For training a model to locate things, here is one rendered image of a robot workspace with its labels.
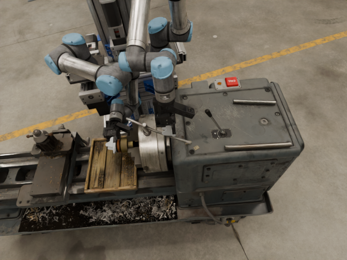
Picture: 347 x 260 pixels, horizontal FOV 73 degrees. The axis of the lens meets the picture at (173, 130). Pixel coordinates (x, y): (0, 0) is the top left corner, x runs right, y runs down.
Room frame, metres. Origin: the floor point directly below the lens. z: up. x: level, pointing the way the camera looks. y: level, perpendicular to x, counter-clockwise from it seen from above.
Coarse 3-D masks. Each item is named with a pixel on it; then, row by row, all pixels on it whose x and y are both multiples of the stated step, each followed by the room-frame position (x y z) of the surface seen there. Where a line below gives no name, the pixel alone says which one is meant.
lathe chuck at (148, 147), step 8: (144, 120) 0.70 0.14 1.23; (152, 120) 0.69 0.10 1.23; (144, 136) 0.61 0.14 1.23; (152, 136) 0.60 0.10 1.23; (144, 144) 0.57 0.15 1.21; (152, 144) 0.57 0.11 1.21; (144, 152) 0.54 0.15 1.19; (152, 152) 0.54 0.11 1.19; (144, 160) 0.52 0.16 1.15; (152, 160) 0.51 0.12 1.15; (152, 168) 0.50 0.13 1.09; (160, 168) 0.50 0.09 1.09
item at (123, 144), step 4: (116, 140) 0.68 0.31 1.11; (120, 140) 0.67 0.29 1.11; (124, 140) 0.66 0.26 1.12; (116, 144) 0.65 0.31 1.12; (120, 144) 0.64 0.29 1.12; (124, 144) 0.64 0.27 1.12; (128, 144) 0.64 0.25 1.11; (132, 144) 0.64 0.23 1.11; (116, 148) 0.63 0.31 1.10; (120, 148) 0.63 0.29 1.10; (124, 148) 0.63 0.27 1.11; (120, 152) 0.62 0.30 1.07; (124, 152) 0.62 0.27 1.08
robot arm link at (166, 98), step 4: (156, 92) 0.59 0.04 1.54; (172, 92) 0.58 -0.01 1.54; (156, 96) 0.58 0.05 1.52; (160, 96) 0.57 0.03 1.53; (164, 96) 0.57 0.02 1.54; (168, 96) 0.57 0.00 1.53; (172, 96) 0.58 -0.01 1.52; (160, 100) 0.57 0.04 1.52; (164, 100) 0.57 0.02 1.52; (168, 100) 0.57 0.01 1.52
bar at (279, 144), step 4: (240, 144) 0.48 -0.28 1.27; (244, 144) 0.47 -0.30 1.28; (248, 144) 0.47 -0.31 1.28; (252, 144) 0.47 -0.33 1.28; (256, 144) 0.47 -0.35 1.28; (260, 144) 0.46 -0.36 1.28; (264, 144) 0.46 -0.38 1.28; (268, 144) 0.46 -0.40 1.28; (272, 144) 0.46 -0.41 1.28; (276, 144) 0.45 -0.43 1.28; (280, 144) 0.45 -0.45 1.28; (284, 144) 0.45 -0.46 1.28; (288, 144) 0.45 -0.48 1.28; (228, 148) 0.47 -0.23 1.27; (232, 148) 0.46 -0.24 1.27; (236, 148) 0.46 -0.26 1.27; (240, 148) 0.46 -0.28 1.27; (244, 148) 0.46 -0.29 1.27; (248, 148) 0.46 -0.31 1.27; (252, 148) 0.46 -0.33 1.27; (256, 148) 0.45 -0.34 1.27; (260, 148) 0.45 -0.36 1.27; (264, 148) 0.45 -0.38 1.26
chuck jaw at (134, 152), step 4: (128, 148) 0.63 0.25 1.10; (132, 148) 0.62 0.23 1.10; (136, 148) 0.62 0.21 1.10; (128, 152) 0.60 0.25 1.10; (132, 152) 0.60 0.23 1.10; (136, 152) 0.59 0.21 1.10; (132, 156) 0.57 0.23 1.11; (136, 156) 0.57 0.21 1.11; (132, 160) 0.57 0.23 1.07; (136, 160) 0.54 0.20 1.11; (140, 160) 0.54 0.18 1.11; (136, 164) 0.52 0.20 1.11; (140, 164) 0.52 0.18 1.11; (144, 168) 0.51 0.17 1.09; (148, 168) 0.50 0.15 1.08
